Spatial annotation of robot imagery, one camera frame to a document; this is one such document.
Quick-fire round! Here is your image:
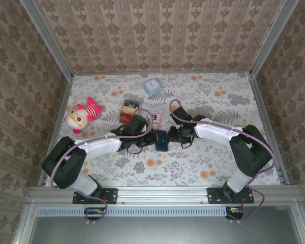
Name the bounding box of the blue card holder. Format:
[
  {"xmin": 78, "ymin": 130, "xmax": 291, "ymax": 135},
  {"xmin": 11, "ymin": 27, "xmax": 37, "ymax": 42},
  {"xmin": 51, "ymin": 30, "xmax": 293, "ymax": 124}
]
[{"xmin": 154, "ymin": 129, "xmax": 168, "ymax": 153}]

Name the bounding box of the small pink card box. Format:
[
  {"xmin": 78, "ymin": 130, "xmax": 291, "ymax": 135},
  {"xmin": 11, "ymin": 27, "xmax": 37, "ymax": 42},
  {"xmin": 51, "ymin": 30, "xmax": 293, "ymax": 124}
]
[{"xmin": 147, "ymin": 113, "xmax": 163, "ymax": 126}]

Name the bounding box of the floral table cover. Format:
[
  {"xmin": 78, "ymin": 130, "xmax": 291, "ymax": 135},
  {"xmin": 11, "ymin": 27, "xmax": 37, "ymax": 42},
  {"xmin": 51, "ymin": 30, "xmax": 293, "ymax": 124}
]
[{"xmin": 44, "ymin": 72, "xmax": 282, "ymax": 188}]

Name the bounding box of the red yellow black box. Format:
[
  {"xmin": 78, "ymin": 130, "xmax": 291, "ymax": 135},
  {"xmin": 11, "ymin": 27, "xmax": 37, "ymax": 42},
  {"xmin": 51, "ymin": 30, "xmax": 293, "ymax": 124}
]
[{"xmin": 119, "ymin": 99, "xmax": 141, "ymax": 125}]

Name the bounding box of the light blue alarm clock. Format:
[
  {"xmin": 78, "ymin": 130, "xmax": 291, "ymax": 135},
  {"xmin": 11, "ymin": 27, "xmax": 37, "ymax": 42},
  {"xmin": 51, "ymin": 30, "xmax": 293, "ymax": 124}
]
[{"xmin": 143, "ymin": 78, "xmax": 161, "ymax": 96}]

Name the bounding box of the pink and white plush toy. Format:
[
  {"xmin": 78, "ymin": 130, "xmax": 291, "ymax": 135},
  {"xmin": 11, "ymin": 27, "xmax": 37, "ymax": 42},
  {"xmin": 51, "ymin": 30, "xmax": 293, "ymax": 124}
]
[{"xmin": 64, "ymin": 97, "xmax": 103, "ymax": 135}]

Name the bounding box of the grey metal panel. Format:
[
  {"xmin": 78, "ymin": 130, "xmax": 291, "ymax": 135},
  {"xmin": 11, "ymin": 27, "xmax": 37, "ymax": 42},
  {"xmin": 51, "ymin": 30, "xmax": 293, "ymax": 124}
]
[{"xmin": 14, "ymin": 204, "xmax": 305, "ymax": 244}]

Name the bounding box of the thin black right gripper cable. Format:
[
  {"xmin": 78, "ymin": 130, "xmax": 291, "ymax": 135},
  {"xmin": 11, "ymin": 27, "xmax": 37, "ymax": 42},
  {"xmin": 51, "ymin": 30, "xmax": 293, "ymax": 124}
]
[{"xmin": 179, "ymin": 136, "xmax": 194, "ymax": 149}]

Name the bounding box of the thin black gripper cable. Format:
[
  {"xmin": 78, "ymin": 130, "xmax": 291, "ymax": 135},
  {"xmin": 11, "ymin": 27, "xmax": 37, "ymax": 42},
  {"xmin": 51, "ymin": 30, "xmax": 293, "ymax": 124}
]
[
  {"xmin": 179, "ymin": 136, "xmax": 194, "ymax": 149},
  {"xmin": 126, "ymin": 144, "xmax": 149, "ymax": 155}
]

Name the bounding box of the thin black left gripper cable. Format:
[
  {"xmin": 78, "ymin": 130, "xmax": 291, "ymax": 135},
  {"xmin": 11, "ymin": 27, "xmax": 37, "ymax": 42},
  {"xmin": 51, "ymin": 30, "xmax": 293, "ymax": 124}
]
[{"xmin": 126, "ymin": 144, "xmax": 149, "ymax": 155}]

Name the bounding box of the aluminium front frame rail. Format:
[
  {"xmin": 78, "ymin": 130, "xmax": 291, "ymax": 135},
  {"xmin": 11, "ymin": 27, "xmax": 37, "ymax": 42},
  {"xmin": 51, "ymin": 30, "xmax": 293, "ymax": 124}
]
[{"xmin": 27, "ymin": 185, "xmax": 299, "ymax": 204}]

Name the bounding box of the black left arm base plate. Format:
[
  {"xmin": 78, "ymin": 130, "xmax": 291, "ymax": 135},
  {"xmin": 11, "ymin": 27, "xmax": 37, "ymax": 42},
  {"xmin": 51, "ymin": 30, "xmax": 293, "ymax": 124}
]
[{"xmin": 72, "ymin": 187, "xmax": 118, "ymax": 205}]

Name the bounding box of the slotted white cable duct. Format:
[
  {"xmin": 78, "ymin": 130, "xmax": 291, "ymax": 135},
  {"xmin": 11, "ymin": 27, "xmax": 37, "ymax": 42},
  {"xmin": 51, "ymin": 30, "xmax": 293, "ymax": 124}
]
[{"xmin": 37, "ymin": 206, "xmax": 245, "ymax": 218}]

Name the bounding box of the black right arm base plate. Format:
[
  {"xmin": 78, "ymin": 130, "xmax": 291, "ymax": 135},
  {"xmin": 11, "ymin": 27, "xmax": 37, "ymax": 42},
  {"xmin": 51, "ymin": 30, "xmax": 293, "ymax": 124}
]
[{"xmin": 207, "ymin": 187, "xmax": 255, "ymax": 205}]

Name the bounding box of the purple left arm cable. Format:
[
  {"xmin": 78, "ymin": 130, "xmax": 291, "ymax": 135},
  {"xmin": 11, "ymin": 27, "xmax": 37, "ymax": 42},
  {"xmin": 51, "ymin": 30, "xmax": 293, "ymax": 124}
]
[{"xmin": 50, "ymin": 108, "xmax": 154, "ymax": 225}]

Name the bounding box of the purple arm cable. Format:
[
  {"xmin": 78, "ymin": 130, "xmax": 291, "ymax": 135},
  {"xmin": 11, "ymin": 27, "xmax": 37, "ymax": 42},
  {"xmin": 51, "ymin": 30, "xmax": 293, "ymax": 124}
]
[
  {"xmin": 169, "ymin": 99, "xmax": 277, "ymax": 223},
  {"xmin": 50, "ymin": 108, "xmax": 154, "ymax": 225}
]

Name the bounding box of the aluminium side rail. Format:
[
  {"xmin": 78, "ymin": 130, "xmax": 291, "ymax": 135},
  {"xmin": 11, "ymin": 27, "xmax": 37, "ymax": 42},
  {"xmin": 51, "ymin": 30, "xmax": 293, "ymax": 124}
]
[
  {"xmin": 37, "ymin": 75, "xmax": 75, "ymax": 188},
  {"xmin": 247, "ymin": 72, "xmax": 291, "ymax": 187}
]

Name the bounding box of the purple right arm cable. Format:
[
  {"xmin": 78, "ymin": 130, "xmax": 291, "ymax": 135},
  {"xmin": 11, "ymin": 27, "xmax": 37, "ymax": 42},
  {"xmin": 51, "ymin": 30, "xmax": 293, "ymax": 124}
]
[{"xmin": 169, "ymin": 99, "xmax": 277, "ymax": 223}]

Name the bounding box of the aluminium frame post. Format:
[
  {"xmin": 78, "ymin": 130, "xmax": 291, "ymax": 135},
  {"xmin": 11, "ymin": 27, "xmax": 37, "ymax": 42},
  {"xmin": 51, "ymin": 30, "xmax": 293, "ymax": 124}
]
[
  {"xmin": 249, "ymin": 0, "xmax": 300, "ymax": 77},
  {"xmin": 19, "ymin": 0, "xmax": 75, "ymax": 80}
]

